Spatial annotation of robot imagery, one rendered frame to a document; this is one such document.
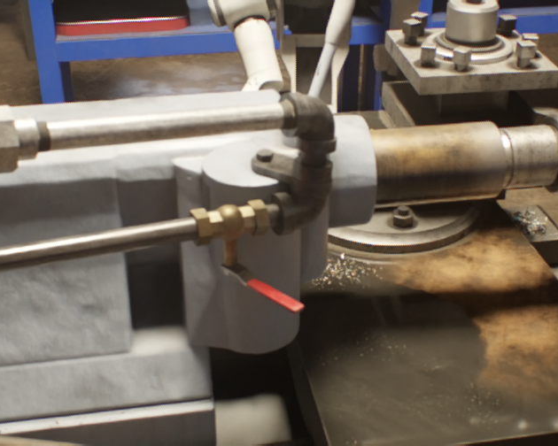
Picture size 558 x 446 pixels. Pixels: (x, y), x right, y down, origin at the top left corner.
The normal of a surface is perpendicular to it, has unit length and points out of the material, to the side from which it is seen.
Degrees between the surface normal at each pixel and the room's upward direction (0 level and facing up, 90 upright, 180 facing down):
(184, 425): 90
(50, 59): 90
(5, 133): 56
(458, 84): 90
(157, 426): 90
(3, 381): 61
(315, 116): 76
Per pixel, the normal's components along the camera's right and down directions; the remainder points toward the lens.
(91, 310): 0.16, 0.16
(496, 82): 0.14, 0.50
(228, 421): 0.23, -0.79
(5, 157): 0.45, 0.60
